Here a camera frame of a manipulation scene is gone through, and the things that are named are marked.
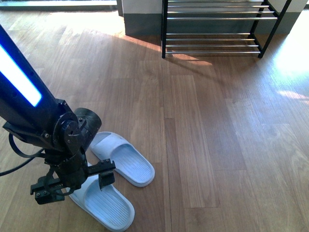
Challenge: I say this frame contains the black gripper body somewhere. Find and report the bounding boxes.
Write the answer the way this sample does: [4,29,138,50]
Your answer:
[30,150,116,205]

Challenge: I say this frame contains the light blue slipper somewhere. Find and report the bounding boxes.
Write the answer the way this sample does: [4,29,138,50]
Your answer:
[90,131,155,187]
[70,175,135,232]

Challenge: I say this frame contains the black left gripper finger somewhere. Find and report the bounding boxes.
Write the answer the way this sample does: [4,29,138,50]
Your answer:
[98,171,114,190]

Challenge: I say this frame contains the black metal shoe rack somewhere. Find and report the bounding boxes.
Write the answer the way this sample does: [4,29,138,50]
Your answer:
[161,0,291,58]

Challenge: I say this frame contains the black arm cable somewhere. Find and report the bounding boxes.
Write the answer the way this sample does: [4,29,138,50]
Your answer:
[0,133,46,177]

